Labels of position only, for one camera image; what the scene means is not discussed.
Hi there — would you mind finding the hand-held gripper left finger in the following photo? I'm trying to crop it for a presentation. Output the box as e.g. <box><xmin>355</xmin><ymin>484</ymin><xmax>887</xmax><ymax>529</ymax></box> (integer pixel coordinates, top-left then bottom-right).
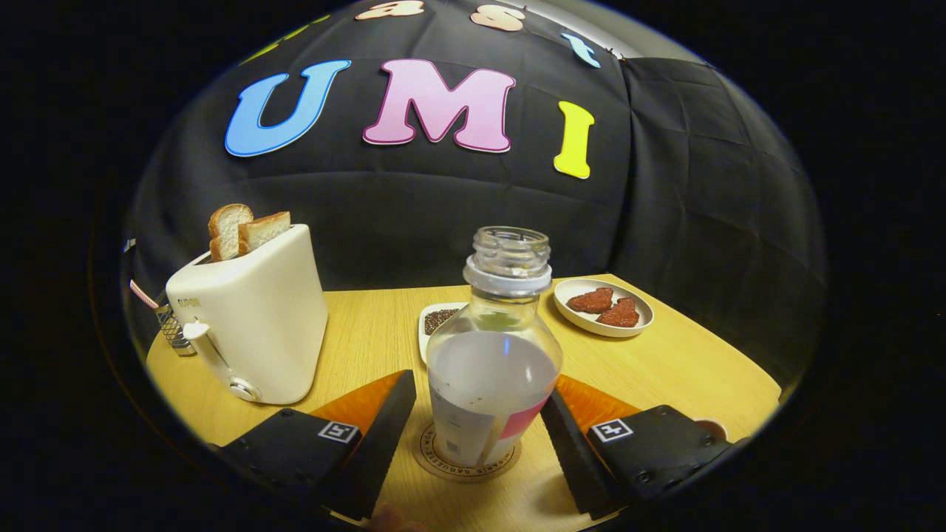
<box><xmin>214</xmin><ymin>369</ymin><xmax>418</xmax><ymax>522</ymax></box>

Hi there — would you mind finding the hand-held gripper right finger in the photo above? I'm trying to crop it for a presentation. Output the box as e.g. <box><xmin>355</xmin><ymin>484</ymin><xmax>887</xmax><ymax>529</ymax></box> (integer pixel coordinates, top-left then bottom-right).
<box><xmin>540</xmin><ymin>375</ymin><xmax>747</xmax><ymax>520</ymax></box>

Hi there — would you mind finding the round cork coaster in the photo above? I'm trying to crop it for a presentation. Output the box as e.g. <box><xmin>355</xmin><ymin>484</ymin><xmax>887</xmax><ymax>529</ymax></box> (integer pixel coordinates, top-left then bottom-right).
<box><xmin>412</xmin><ymin>421</ymin><xmax>523</xmax><ymax>483</ymax></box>

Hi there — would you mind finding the clear juice bottle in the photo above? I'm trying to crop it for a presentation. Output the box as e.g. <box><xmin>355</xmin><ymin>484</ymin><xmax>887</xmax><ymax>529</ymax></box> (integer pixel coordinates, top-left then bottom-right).
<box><xmin>426</xmin><ymin>226</ymin><xmax>564</xmax><ymax>468</ymax></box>

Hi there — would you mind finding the wooden table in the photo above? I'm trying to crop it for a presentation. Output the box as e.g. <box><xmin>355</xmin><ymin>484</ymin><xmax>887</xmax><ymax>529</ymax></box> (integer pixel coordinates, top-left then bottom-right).
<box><xmin>146</xmin><ymin>273</ymin><xmax>783</xmax><ymax>532</ymax></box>

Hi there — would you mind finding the white divided dish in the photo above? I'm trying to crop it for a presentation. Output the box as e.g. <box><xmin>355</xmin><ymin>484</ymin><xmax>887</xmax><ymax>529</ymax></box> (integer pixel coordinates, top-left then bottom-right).
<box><xmin>418</xmin><ymin>301</ymin><xmax>470</xmax><ymax>364</ymax></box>

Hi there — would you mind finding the white round plate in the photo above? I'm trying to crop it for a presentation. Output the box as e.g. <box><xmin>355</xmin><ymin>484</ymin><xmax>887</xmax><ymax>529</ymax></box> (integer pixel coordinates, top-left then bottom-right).
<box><xmin>554</xmin><ymin>278</ymin><xmax>655</xmax><ymax>338</ymax></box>

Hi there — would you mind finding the red meat piece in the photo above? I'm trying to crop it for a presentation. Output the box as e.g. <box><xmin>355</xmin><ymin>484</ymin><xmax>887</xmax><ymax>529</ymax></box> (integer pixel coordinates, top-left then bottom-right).
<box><xmin>597</xmin><ymin>297</ymin><xmax>641</xmax><ymax>328</ymax></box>
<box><xmin>566</xmin><ymin>287</ymin><xmax>614</xmax><ymax>314</ymax></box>

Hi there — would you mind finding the white toaster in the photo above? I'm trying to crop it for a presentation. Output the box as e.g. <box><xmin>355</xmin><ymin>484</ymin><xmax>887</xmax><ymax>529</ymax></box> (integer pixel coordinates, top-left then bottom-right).
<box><xmin>166</xmin><ymin>223</ymin><xmax>329</xmax><ymax>406</ymax></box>

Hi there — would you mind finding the metal mesh holder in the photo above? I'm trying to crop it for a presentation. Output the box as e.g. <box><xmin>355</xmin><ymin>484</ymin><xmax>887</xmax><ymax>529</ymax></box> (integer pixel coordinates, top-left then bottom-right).
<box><xmin>155</xmin><ymin>304</ymin><xmax>197</xmax><ymax>358</ymax></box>

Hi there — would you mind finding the toast bread slice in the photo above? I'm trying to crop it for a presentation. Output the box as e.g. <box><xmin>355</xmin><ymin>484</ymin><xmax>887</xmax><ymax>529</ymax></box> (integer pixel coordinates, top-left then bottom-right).
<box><xmin>237</xmin><ymin>211</ymin><xmax>292</xmax><ymax>256</ymax></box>
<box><xmin>208</xmin><ymin>204</ymin><xmax>254</xmax><ymax>262</ymax></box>

